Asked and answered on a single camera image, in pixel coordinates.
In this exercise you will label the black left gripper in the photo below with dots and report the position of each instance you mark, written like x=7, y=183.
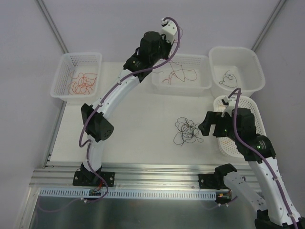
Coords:
x=165, y=47

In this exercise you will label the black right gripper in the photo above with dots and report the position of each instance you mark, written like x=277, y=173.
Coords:
x=212, y=119

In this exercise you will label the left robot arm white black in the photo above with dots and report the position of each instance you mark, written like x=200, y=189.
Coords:
x=96, y=119

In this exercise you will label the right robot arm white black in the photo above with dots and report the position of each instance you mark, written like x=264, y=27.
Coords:
x=275, y=209

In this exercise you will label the white round-hole basket right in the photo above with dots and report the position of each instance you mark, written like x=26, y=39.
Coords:
x=226, y=145

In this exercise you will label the white perforated basket middle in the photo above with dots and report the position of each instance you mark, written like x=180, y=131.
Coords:
x=184, y=74

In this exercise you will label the white perforated basket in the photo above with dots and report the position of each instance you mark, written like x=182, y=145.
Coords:
x=184, y=74
x=77, y=77

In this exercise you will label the white solid plastic tub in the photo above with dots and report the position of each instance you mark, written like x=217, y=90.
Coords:
x=234, y=67

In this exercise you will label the white perforated basket left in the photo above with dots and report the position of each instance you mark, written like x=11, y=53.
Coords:
x=77, y=77

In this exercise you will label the left aluminium frame post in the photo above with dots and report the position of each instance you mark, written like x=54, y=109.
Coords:
x=48, y=18

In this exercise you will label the aluminium frame post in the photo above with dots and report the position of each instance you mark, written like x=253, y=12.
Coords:
x=268, y=24
x=48, y=18

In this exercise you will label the right aluminium frame post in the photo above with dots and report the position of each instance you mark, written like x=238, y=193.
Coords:
x=268, y=24

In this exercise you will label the aluminium mounting rail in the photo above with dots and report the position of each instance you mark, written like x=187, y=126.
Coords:
x=127, y=176

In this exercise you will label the white slotted cable duct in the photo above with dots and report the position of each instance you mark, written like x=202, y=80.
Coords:
x=128, y=193

